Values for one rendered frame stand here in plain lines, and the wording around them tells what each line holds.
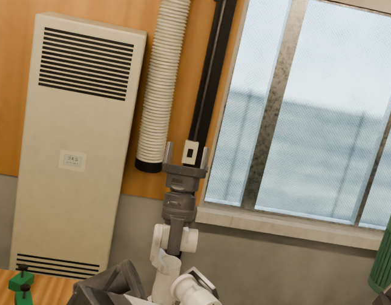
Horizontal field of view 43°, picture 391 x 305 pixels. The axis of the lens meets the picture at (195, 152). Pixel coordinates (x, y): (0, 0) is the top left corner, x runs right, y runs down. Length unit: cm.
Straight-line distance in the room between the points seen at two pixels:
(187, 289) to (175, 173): 38
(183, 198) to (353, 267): 221
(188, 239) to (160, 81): 135
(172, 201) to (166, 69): 132
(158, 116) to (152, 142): 15
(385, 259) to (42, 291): 160
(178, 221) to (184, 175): 12
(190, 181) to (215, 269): 190
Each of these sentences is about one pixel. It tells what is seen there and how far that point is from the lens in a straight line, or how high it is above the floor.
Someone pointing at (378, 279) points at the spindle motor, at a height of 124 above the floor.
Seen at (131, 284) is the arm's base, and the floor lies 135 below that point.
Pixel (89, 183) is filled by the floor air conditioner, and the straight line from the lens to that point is 262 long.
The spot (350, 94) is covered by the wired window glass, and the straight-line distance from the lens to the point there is 304.
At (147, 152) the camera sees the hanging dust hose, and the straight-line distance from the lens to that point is 265.
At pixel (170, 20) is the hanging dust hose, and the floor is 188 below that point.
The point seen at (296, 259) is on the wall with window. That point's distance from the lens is 325.
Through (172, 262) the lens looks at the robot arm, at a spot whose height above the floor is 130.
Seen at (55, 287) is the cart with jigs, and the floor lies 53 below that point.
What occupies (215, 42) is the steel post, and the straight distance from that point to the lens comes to 264.
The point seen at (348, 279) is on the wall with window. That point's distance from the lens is 344.
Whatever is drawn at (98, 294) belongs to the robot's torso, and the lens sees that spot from 106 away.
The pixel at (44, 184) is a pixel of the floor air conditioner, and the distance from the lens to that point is 266.
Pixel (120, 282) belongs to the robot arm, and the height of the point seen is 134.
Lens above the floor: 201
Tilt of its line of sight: 17 degrees down
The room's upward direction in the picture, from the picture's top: 12 degrees clockwise
